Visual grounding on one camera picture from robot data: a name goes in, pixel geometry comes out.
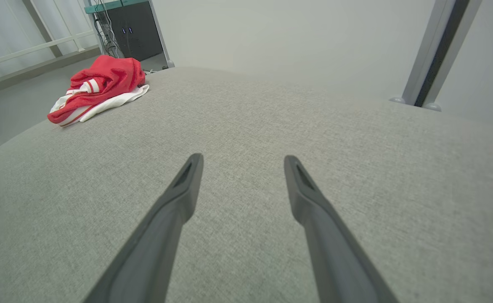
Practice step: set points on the grey post with black slot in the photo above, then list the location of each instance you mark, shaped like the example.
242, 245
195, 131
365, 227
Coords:
429, 54

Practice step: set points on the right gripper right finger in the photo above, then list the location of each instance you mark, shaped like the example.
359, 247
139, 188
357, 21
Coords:
335, 252

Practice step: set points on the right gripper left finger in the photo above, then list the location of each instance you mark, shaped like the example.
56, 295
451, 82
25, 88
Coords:
154, 244

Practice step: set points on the grey fabric sofa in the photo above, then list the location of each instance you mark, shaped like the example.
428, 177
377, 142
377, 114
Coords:
246, 139

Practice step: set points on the white metal railing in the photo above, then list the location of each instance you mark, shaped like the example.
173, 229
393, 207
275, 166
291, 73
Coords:
27, 48

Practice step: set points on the red white striped jersey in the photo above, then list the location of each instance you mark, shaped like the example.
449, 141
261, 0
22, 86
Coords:
107, 80

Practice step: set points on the dark cabinet with teal top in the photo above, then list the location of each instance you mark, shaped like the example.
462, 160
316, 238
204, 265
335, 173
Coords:
139, 29

